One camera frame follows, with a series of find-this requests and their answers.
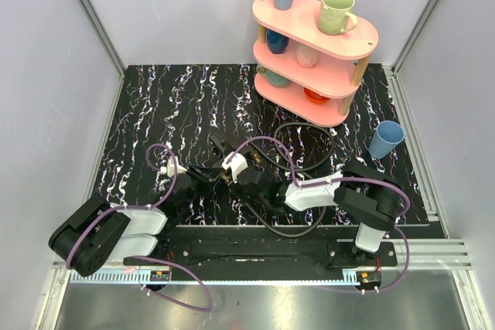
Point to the silver aluminium rail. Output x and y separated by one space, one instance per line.
415 255

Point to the dark blue cup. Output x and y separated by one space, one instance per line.
276 42

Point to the blue cup on mat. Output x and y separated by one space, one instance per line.
388 135

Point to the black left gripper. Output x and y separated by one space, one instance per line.
194 174

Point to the pink three tier shelf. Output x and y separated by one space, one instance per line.
324 72

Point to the black marble pattern mat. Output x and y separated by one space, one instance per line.
179 105

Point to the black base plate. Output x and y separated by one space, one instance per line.
326 246

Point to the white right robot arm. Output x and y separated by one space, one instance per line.
373 199

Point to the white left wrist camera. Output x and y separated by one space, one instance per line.
172 167

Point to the pink faceted cup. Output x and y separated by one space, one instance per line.
306 56

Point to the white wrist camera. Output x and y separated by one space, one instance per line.
172 167
236 164

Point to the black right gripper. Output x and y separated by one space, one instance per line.
237 185

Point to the teal glazed mug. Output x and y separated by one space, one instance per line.
276 80

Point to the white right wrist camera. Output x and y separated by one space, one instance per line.
236 164

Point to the green mug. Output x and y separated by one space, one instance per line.
336 17

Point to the dark grey faucet mixer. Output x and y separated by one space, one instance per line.
223 144

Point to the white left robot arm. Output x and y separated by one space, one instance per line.
99 232

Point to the orange bowl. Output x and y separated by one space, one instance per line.
314 97

